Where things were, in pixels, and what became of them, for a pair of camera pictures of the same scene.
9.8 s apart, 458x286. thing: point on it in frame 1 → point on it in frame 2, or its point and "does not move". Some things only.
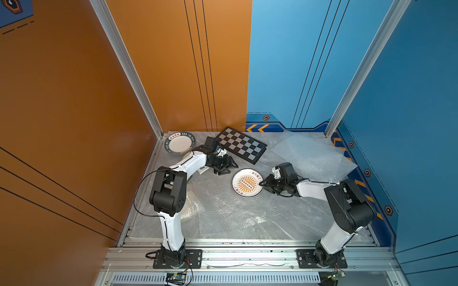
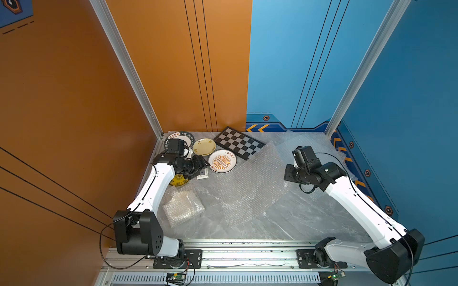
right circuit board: [336, 276] does not move
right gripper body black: [275, 185] → [296, 174]
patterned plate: [179, 143] does not move
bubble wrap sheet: [219, 210] → [244, 192]
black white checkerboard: [243, 145] does not move
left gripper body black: [221, 164] → [191, 167]
